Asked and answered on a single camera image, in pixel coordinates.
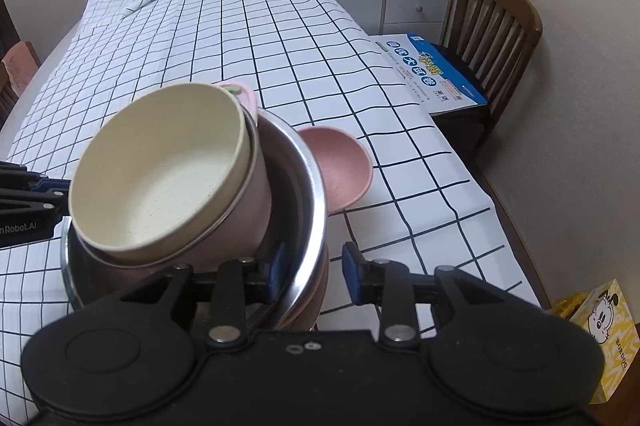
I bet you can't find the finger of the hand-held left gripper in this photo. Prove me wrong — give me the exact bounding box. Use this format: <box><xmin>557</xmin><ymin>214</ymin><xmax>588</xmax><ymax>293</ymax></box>
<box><xmin>0</xmin><ymin>190</ymin><xmax>70</xmax><ymax>214</ymax></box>
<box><xmin>0</xmin><ymin>163</ymin><xmax>68</xmax><ymax>194</ymax></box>

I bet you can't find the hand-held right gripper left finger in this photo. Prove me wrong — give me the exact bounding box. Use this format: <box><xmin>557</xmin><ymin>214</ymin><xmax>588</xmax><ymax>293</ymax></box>
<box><xmin>119</xmin><ymin>242</ymin><xmax>287</xmax><ymax>349</ymax></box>

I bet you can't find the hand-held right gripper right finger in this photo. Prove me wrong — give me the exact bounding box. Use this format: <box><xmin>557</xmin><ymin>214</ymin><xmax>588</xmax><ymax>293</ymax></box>
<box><xmin>342</xmin><ymin>242</ymin><xmax>521</xmax><ymax>350</ymax></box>

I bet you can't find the pink steel-lined pot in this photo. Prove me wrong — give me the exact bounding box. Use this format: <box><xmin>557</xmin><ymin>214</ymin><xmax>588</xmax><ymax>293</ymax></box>
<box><xmin>82</xmin><ymin>80</ymin><xmax>273</xmax><ymax>267</ymax></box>

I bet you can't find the large steel bowl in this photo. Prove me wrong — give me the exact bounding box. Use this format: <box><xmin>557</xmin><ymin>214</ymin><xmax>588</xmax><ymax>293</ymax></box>
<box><xmin>60</xmin><ymin>108</ymin><xmax>331</xmax><ymax>332</ymax></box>

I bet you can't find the pink bear-shaped plate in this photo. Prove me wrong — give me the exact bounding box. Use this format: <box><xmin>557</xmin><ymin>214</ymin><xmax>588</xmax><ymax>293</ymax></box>
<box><xmin>280</xmin><ymin>127</ymin><xmax>374</xmax><ymax>332</ymax></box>

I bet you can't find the cream bowl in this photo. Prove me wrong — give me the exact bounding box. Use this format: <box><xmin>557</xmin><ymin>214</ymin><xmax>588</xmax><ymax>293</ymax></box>
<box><xmin>68</xmin><ymin>82</ymin><xmax>249</xmax><ymax>267</ymax></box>

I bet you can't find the wooden chair with towel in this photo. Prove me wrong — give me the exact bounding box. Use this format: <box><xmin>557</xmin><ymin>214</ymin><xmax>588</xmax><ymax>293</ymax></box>
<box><xmin>0</xmin><ymin>40</ymin><xmax>41</xmax><ymax>117</ymax></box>

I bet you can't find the pink towel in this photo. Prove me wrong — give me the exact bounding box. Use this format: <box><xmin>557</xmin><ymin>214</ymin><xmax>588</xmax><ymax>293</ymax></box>
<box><xmin>0</xmin><ymin>43</ymin><xmax>33</xmax><ymax>89</ymax></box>

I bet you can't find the blue white booklet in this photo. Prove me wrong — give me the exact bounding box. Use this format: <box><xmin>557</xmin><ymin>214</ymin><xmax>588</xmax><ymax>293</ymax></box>
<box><xmin>372</xmin><ymin>32</ymin><xmax>488</xmax><ymax>117</ymax></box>

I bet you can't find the black white checked tablecloth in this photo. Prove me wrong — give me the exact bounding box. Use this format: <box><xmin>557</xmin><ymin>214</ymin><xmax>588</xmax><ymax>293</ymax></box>
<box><xmin>0</xmin><ymin>0</ymin><xmax>543</xmax><ymax>399</ymax></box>

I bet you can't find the yellow cartoon box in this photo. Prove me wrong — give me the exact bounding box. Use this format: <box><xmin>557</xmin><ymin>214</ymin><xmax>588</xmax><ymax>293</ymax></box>
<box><xmin>550</xmin><ymin>278</ymin><xmax>640</xmax><ymax>407</ymax></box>

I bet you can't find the dark wooden chair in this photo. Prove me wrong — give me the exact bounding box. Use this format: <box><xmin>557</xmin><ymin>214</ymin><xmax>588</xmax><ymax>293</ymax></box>
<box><xmin>432</xmin><ymin>0</ymin><xmax>543</xmax><ymax>157</ymax></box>

